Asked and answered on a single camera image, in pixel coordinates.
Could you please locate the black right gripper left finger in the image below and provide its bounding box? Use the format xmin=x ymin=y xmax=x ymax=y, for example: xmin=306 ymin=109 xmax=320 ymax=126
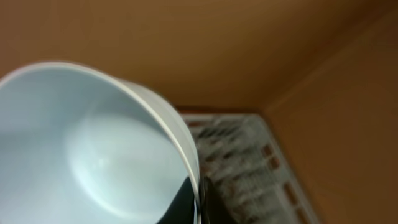
xmin=158 ymin=177 xmax=195 ymax=224

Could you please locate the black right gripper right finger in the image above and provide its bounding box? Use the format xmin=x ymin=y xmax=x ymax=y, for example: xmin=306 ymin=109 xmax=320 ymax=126
xmin=200 ymin=176 xmax=238 ymax=224

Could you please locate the light blue small bowl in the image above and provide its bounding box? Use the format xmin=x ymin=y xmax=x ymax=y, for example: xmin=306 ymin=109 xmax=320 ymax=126
xmin=1 ymin=62 xmax=200 ymax=224

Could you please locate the grey dishwasher rack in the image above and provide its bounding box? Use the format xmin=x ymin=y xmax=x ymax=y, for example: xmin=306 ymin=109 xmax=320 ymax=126
xmin=183 ymin=113 xmax=320 ymax=223

